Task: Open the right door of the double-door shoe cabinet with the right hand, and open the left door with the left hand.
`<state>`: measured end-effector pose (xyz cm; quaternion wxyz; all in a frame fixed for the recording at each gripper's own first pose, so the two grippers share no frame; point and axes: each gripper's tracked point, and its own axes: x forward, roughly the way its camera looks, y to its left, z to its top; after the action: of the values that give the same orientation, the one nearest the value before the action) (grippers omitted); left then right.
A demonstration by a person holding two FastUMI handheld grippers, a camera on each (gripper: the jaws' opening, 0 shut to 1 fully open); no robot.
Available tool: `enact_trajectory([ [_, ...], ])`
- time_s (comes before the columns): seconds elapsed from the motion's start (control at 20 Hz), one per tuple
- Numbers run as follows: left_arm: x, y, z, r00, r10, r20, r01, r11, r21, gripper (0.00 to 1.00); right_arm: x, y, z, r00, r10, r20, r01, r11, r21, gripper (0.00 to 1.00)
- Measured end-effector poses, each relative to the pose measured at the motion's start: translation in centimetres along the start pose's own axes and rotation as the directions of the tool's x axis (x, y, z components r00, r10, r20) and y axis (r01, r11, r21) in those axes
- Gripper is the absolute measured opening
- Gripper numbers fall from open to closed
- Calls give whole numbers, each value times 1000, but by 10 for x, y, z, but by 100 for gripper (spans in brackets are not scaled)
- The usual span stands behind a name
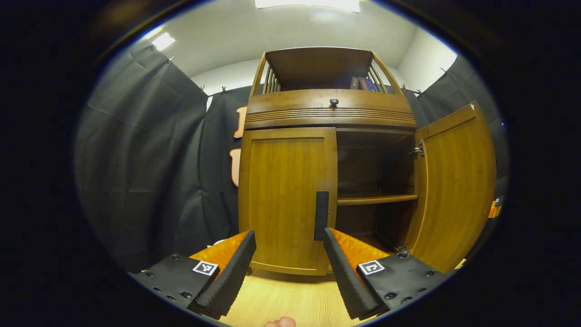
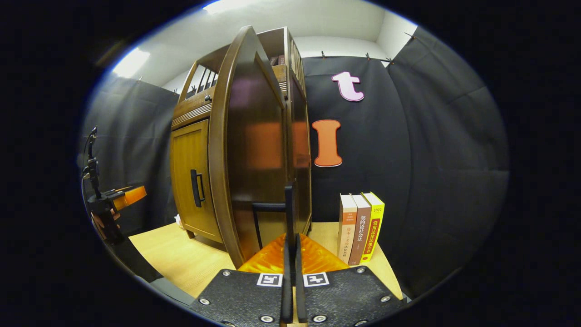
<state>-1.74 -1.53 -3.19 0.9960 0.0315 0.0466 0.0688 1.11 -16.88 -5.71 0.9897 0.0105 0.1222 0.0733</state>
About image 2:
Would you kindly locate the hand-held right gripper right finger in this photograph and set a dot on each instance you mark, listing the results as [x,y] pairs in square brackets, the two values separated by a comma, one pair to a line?
[301,295]

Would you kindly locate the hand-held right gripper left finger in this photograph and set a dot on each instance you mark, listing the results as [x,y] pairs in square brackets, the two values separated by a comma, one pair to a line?
[287,295]

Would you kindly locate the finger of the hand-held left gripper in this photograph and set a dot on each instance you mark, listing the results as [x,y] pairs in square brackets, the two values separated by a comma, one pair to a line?
[129,197]

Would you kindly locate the wooden shoe cabinet door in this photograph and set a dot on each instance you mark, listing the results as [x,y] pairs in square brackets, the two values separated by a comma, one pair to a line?
[188,190]
[258,136]

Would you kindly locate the wooden double-door shoe cabinet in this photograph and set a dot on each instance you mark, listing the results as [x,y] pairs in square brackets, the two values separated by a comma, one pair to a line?
[300,136]

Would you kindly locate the beige book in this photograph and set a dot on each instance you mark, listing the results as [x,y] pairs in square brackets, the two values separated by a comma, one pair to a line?
[347,227]

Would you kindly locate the brown book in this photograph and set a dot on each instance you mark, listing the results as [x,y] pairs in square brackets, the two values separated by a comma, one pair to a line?
[359,231]

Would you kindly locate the yellow book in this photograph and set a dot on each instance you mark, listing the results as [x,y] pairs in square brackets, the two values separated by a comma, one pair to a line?
[374,227]

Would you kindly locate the wooden drawer with black knob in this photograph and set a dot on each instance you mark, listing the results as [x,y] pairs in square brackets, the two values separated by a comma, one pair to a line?
[190,111]

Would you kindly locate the ceiling light panel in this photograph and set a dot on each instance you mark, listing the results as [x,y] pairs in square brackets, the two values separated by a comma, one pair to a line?
[130,62]
[229,6]

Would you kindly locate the dark red book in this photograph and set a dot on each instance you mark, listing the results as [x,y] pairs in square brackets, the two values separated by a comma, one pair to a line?
[277,60]

